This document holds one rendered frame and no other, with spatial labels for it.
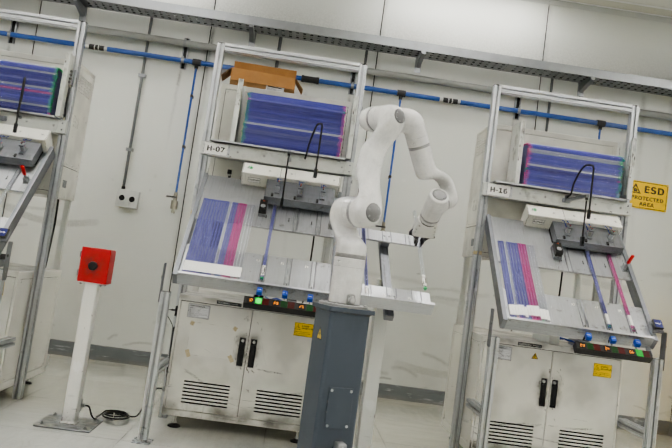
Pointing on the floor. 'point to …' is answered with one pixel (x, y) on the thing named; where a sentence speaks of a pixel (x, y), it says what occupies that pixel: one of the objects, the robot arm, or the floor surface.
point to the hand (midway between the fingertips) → (418, 241)
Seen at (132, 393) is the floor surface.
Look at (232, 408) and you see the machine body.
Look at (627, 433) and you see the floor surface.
